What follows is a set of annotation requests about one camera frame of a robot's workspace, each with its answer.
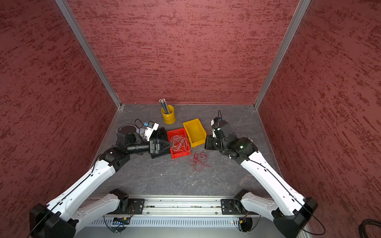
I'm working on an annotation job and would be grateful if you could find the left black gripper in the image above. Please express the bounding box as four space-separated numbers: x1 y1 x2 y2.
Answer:
127 136 173 155

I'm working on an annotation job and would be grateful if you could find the white cable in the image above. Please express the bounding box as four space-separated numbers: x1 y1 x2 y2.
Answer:
170 135 191 153

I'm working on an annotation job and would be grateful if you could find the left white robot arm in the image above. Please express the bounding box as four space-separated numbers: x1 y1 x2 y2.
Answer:
29 125 172 238

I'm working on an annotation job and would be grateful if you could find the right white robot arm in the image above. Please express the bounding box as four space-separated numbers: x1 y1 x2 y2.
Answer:
205 117 318 238

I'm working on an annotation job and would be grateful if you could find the black plastic bin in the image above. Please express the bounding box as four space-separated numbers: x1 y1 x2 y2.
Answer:
150 128 169 159

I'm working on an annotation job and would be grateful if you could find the yellow plastic bin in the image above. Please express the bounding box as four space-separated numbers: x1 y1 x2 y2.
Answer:
183 118 207 148

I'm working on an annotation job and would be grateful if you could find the red plastic bin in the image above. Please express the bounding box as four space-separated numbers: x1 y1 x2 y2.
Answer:
167 128 191 159

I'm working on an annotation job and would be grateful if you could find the yellow metal cup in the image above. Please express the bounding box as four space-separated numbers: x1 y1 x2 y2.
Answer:
161 105 176 125

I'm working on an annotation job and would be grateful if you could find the bundle of metal rods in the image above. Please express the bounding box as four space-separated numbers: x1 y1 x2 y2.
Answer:
159 98 170 114

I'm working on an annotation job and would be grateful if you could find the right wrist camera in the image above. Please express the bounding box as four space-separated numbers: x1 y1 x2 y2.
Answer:
211 117 222 138

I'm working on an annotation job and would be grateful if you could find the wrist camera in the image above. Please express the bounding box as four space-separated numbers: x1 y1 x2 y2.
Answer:
211 117 222 138
144 121 159 141

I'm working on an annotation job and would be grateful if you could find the red cable tangle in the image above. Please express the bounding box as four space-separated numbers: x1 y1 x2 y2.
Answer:
188 150 212 173

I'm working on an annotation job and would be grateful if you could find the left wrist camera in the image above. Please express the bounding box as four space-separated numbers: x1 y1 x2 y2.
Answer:
144 121 159 141

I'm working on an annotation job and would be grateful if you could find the right corner aluminium post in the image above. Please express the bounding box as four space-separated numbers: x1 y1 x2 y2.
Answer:
254 0 311 111

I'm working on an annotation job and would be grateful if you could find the corner aluminium post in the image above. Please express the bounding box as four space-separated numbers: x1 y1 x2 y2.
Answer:
55 0 123 110
254 0 311 111

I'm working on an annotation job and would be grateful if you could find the left corner aluminium post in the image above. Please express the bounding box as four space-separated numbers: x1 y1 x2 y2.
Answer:
55 0 123 110

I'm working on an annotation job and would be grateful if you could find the black cable loop outside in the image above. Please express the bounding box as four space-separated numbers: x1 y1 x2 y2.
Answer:
358 218 381 238

